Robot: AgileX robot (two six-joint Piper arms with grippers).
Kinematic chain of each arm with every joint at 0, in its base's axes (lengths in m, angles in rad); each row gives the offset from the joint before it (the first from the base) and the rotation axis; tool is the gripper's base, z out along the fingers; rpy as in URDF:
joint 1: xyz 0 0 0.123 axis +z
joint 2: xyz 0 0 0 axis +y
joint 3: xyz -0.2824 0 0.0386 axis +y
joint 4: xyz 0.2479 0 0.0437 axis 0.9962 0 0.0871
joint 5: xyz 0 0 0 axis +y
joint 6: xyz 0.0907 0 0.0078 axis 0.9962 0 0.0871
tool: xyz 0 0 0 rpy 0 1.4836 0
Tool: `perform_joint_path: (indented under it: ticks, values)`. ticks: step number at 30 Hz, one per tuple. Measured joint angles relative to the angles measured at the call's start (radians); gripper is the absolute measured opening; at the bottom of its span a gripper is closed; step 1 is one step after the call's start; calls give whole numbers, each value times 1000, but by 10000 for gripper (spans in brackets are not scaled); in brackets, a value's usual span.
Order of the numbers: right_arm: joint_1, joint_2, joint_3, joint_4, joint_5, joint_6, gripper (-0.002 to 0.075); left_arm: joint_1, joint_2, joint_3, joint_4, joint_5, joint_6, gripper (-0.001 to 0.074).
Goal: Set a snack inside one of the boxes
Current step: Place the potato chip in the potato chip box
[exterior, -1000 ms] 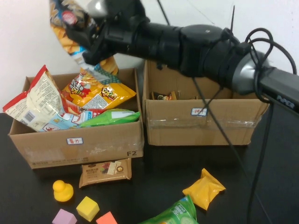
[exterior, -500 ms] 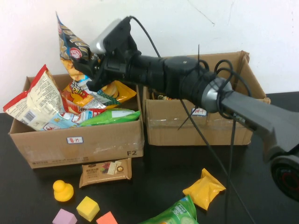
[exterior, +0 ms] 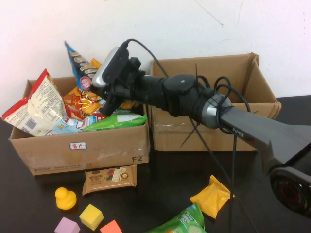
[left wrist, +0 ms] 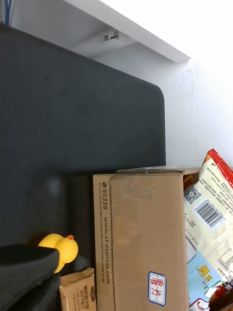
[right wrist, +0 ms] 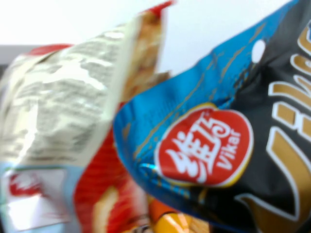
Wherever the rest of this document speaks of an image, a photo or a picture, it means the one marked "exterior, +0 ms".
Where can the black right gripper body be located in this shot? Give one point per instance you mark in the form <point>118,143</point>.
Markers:
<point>124,89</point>

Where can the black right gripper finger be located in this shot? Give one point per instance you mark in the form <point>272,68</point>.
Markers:
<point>109,108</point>
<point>99,90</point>

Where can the blue black Vikar fries bag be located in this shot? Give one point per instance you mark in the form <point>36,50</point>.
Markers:
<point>77,63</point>

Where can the brown wafer biscuit packet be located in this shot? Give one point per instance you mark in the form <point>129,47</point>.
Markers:
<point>109,179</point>

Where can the plain yellow snack packet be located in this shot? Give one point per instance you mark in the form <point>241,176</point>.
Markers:
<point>213,196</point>

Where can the green snack bag white label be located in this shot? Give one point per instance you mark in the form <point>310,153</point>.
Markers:
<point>116,122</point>

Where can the light blue snack bag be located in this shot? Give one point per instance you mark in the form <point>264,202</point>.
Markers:
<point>70,126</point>

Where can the orange yellow chip bag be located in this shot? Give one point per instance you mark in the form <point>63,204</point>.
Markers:
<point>80,102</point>

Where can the cardboard box with F2 print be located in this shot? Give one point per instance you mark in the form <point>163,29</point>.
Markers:
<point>109,155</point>

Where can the white label sticker red writing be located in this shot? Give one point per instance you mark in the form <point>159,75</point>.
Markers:
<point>78,145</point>

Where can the clear packing tape strip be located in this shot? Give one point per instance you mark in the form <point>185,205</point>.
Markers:
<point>170,128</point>

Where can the red and white chip bag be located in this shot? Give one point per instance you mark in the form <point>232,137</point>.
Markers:
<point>39,106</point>

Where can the taped cardboard box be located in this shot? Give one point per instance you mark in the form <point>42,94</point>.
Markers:
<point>170,139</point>

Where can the black zip tie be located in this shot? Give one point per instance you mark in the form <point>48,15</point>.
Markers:
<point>188,138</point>

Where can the yellow rubber duck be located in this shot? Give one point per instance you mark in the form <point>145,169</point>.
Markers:
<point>65,199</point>

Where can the yellow foam cube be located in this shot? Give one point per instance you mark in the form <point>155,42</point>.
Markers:
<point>91,217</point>

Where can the orange foam cube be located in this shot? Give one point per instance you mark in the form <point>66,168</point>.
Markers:
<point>110,227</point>

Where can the purple foam cube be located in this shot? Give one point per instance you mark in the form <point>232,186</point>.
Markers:
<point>66,225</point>

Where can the green cucumber chip bag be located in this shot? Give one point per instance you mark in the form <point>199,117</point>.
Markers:
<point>187,218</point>

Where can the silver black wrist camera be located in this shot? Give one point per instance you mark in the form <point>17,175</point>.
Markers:
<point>109,68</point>

